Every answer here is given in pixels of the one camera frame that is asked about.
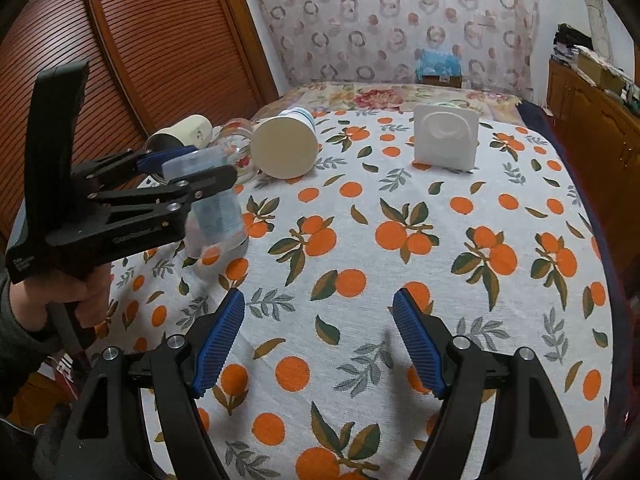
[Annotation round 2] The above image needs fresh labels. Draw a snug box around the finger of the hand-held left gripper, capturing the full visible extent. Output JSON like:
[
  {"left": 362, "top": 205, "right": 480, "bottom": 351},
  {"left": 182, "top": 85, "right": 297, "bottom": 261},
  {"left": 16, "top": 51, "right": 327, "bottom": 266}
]
[
  {"left": 86, "top": 164, "right": 239, "bottom": 226},
  {"left": 71, "top": 145, "right": 197, "bottom": 192}
]

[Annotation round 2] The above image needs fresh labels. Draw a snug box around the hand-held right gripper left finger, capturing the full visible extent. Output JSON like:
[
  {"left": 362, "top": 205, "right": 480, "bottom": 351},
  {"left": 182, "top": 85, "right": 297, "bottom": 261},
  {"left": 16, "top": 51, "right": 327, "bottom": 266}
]
[{"left": 55, "top": 289, "right": 246, "bottom": 480}]

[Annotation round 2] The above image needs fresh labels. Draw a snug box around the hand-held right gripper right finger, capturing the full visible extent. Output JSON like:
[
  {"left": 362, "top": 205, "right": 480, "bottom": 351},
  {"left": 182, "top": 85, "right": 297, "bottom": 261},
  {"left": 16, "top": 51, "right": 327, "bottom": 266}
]
[{"left": 391, "top": 287, "right": 583, "bottom": 480}]

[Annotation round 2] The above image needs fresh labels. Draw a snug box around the clear plastic cup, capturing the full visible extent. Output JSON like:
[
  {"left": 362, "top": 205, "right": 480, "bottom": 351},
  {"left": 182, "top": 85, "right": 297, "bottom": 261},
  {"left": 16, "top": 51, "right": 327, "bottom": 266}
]
[{"left": 162, "top": 147, "right": 249, "bottom": 262}]

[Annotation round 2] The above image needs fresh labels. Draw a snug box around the person's left forearm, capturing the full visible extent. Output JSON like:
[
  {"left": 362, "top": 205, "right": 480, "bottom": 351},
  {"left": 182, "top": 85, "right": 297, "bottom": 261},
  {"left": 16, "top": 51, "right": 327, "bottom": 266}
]
[{"left": 0, "top": 269, "right": 53, "bottom": 413}]

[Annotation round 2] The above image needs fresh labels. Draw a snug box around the person's left hand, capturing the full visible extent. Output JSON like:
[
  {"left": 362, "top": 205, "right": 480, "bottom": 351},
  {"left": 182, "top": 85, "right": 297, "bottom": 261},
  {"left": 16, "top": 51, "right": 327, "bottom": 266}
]
[{"left": 20, "top": 260, "right": 112, "bottom": 332}]

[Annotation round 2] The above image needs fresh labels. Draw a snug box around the clear glass mug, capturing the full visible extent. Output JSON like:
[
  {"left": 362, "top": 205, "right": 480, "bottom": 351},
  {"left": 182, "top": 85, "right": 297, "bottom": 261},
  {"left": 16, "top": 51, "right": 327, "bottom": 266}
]
[{"left": 212, "top": 117, "right": 259, "bottom": 184}]

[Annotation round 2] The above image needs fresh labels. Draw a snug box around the cream ceramic mug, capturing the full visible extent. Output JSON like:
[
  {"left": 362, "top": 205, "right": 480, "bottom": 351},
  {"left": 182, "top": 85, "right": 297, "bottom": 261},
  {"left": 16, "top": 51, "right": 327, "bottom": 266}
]
[{"left": 145, "top": 114, "right": 215, "bottom": 162}]

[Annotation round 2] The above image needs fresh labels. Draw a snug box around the wooden louvered wardrobe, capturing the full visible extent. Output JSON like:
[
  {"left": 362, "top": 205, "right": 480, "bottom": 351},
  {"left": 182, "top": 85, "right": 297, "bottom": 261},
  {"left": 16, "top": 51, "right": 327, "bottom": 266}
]
[{"left": 0, "top": 0, "right": 279, "bottom": 243}]

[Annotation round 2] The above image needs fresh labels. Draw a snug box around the orange print tablecloth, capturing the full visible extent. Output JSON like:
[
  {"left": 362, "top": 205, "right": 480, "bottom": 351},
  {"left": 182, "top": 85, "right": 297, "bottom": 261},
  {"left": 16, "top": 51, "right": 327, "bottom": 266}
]
[{"left": 95, "top": 105, "right": 617, "bottom": 480}]

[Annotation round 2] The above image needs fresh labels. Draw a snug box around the floral bedspread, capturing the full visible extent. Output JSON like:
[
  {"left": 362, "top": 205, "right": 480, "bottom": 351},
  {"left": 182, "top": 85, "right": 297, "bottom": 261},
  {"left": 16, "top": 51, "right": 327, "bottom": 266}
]
[{"left": 255, "top": 81, "right": 551, "bottom": 126}]

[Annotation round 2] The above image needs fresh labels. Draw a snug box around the white square box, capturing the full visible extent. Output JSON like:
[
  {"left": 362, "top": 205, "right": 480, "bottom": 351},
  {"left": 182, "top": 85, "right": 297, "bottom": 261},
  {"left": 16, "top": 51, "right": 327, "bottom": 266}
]
[{"left": 412, "top": 102, "right": 481, "bottom": 171}]

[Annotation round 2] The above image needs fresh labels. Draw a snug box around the small cardboard box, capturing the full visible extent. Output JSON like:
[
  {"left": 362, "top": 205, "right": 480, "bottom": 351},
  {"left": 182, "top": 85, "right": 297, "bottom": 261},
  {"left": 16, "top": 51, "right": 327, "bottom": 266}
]
[{"left": 421, "top": 74, "right": 463, "bottom": 89}]

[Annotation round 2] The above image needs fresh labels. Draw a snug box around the blue plastic bag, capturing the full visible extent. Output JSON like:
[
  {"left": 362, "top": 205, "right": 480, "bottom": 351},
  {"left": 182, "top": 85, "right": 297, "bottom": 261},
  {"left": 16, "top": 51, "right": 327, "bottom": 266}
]
[{"left": 415, "top": 49, "right": 461, "bottom": 77}]

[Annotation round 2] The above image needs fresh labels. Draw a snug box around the wooden cabinet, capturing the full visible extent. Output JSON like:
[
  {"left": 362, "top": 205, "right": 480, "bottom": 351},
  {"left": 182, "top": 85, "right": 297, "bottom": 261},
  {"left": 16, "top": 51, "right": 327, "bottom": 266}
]
[{"left": 545, "top": 57, "right": 640, "bottom": 273}]

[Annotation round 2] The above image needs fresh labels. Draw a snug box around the pile of books and papers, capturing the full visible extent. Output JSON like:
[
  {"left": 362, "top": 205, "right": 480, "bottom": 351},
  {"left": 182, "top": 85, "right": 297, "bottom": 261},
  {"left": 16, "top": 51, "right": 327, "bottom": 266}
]
[{"left": 552, "top": 22, "right": 640, "bottom": 107}]

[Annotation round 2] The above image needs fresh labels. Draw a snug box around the ring patterned curtain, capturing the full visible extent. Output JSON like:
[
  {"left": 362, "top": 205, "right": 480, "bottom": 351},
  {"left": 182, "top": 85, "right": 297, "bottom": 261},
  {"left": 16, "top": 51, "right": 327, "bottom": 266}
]
[{"left": 247, "top": 0, "right": 541, "bottom": 97}]

